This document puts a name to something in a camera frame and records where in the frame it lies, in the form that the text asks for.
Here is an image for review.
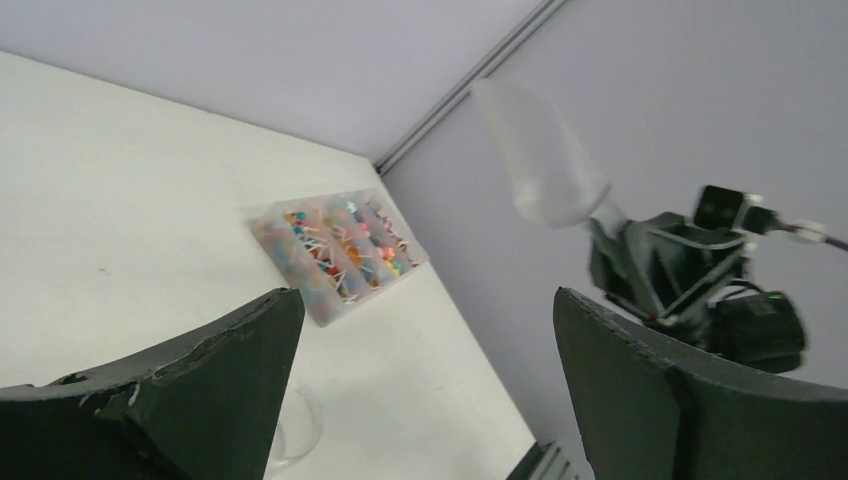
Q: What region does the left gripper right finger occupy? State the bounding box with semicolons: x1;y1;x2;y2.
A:
553;288;847;479

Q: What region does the clear compartment candy box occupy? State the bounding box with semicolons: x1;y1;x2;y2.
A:
247;189;429;327

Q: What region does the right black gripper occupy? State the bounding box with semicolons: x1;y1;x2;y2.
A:
588;212;747;345

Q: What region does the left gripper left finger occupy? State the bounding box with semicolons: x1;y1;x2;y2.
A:
1;288;305;479

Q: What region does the clear plastic scoop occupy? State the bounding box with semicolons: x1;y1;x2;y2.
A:
471;79;627;236

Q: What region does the right aluminium frame post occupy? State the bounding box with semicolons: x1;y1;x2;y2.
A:
374;0;568;177

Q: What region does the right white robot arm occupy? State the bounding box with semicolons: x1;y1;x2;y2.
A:
587;212;807;373

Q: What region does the clear plastic jar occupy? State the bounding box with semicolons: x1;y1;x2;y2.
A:
264;379;323;479

